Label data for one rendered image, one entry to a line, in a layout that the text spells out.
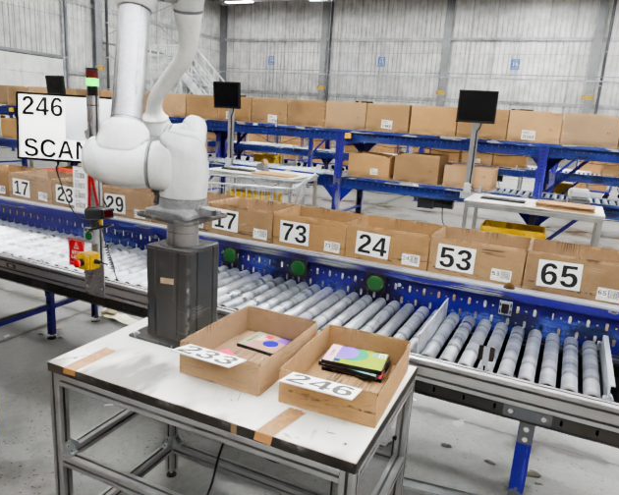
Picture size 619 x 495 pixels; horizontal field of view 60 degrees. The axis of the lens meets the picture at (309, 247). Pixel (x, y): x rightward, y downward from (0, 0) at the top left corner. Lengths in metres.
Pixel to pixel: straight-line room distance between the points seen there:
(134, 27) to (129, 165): 0.45
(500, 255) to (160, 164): 1.40
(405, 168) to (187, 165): 5.28
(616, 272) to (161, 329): 1.70
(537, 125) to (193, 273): 5.52
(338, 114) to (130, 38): 5.66
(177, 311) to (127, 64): 0.82
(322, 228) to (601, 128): 4.72
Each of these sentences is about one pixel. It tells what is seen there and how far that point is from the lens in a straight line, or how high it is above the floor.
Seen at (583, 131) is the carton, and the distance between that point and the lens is 6.82.
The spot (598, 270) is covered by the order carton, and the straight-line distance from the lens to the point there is 2.36.
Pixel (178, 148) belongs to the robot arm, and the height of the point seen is 1.40.
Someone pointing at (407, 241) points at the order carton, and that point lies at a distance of 2.44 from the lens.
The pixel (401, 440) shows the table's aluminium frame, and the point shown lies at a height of 0.50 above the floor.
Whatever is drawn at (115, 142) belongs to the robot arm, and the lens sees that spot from 1.82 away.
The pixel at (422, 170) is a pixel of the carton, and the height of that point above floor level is 0.96.
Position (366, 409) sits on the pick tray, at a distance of 1.46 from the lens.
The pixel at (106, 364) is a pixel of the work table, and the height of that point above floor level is 0.75.
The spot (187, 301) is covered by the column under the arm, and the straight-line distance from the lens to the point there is 1.83.
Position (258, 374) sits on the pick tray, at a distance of 1.55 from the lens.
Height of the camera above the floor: 1.52
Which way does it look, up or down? 14 degrees down
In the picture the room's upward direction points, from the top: 4 degrees clockwise
